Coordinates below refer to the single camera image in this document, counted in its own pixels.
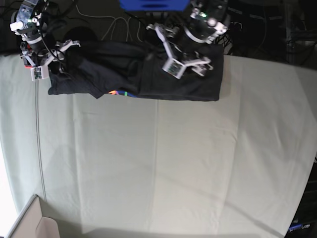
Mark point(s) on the green table cloth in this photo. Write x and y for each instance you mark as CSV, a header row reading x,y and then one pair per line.
x,y
127,167

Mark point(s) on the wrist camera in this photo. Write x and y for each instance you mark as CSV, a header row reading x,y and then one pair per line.
x,y
39,73
174,68

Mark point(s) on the blue box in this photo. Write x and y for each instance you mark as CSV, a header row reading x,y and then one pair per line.
x,y
154,5

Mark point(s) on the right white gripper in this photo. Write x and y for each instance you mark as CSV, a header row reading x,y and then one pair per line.
x,y
56,57

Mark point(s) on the black t-shirt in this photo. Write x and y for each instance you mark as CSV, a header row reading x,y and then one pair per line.
x,y
99,67

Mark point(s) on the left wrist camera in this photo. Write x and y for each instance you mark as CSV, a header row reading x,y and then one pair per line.
x,y
174,68

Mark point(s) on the cardboard box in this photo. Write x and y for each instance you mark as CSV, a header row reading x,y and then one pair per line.
x,y
31,223

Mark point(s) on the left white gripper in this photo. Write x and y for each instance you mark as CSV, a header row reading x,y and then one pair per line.
x,y
176,46

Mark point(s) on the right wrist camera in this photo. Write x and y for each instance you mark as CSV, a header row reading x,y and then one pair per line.
x,y
39,73

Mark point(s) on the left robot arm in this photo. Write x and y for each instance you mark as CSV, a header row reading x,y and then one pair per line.
x,y
207,21

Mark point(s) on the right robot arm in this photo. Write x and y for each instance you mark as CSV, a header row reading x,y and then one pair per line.
x,y
35,21

